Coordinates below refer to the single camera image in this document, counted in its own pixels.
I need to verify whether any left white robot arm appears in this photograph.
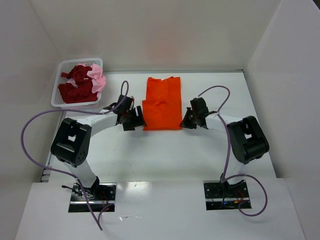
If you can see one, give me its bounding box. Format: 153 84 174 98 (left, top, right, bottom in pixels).
50 95 147 197

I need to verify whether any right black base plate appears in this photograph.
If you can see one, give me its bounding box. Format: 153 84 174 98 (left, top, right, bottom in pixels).
203 180 252 211

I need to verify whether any white plastic basket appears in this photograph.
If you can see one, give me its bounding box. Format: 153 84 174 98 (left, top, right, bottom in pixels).
51 58 103 108

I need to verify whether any grey metal bracket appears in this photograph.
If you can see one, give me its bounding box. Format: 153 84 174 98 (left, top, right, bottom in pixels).
40 169 51 183

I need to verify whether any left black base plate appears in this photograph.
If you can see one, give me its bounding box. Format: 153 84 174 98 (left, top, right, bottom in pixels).
68 182 117 213

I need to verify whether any pink t shirt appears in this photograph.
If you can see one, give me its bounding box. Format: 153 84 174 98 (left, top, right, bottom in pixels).
65 63 107 95

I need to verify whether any dark red t shirt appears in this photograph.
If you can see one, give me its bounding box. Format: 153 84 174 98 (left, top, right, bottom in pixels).
58 65 98 104

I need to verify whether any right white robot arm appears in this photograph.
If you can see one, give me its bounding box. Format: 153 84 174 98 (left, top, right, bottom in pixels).
180 97 270 189

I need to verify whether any orange t shirt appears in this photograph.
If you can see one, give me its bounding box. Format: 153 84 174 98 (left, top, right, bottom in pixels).
142 76 182 131

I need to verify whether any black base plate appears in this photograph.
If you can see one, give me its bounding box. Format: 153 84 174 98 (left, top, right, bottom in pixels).
203 180 252 211
68 182 117 213

